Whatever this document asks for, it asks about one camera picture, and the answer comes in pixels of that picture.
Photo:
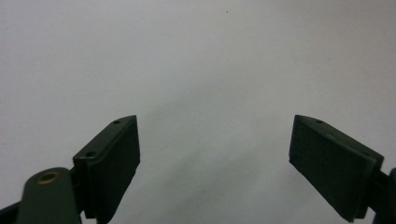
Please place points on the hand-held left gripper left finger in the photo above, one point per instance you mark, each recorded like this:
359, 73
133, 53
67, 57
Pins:
109, 168

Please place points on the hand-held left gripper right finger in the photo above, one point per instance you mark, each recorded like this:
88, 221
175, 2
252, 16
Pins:
330, 168

